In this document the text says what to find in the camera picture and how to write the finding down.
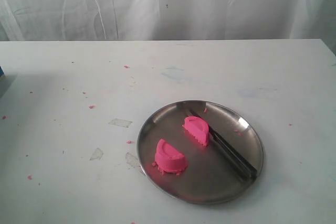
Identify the black knife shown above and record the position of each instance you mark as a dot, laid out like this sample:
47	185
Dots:
241	166

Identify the round steel plate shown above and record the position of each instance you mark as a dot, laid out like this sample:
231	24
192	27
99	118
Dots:
209	178

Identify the white backdrop curtain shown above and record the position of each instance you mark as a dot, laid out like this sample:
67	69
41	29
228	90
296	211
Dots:
167	19

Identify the pink clay half piece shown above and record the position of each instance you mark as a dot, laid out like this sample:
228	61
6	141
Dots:
197	128

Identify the blue box at edge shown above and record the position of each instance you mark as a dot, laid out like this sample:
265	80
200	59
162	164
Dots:
2	75

